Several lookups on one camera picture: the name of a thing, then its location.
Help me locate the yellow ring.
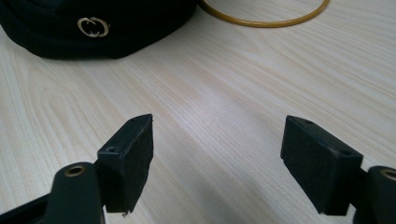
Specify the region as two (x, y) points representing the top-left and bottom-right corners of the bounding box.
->
(197, 0), (331, 29)

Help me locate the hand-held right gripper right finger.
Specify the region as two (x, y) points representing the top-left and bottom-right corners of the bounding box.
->
(279, 115), (364, 217)

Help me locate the black bag with gold logo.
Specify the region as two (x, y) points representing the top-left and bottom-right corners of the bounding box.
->
(0, 0), (199, 60)

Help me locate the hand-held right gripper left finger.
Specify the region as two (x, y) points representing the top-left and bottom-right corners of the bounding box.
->
(95, 113), (155, 217)

